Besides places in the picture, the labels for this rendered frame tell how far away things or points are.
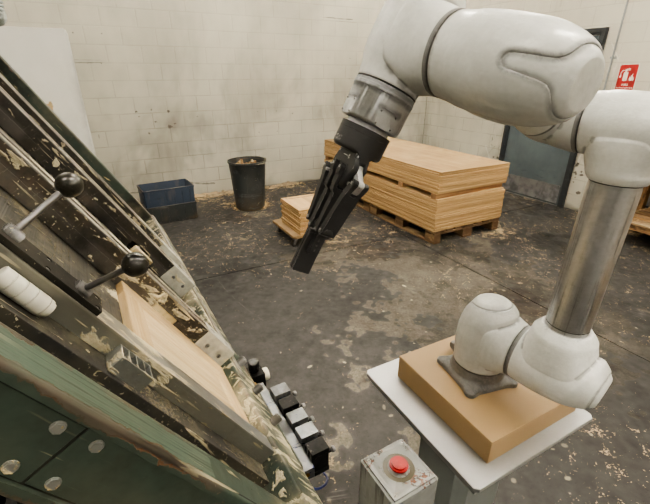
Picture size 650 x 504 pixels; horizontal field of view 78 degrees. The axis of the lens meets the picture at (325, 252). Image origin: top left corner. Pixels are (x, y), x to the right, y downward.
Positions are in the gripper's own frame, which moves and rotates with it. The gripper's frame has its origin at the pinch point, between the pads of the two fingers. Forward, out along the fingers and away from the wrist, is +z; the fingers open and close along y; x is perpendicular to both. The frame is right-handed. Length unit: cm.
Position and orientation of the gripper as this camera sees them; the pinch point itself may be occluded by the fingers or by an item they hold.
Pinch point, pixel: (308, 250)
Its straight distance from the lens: 62.7
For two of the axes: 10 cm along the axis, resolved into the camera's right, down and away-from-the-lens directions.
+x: 8.4, 2.8, 4.5
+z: -4.3, 8.7, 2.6
